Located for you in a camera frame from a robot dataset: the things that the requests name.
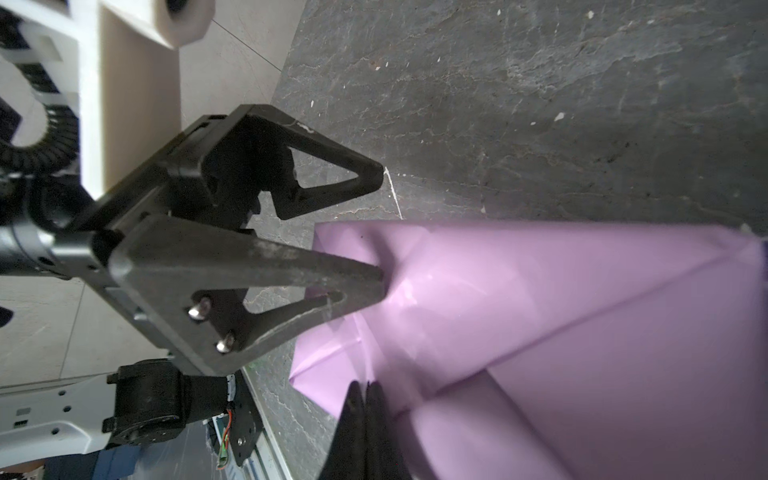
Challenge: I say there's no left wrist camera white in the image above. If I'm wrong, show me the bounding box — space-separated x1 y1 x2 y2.
1 1 215 199

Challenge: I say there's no pink wrapping paper sheet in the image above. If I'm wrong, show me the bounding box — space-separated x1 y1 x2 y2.
289 221 767 479

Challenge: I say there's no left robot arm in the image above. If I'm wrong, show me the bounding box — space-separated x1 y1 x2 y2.
1 105 385 467

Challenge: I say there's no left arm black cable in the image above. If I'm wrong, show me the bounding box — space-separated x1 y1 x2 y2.
0 11 82 176

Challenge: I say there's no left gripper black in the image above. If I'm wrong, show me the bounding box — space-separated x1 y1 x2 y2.
1 105 386 376

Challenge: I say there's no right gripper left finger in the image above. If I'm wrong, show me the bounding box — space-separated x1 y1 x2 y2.
317 381 366 480

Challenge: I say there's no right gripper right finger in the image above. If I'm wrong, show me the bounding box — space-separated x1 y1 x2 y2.
365 382 412 480

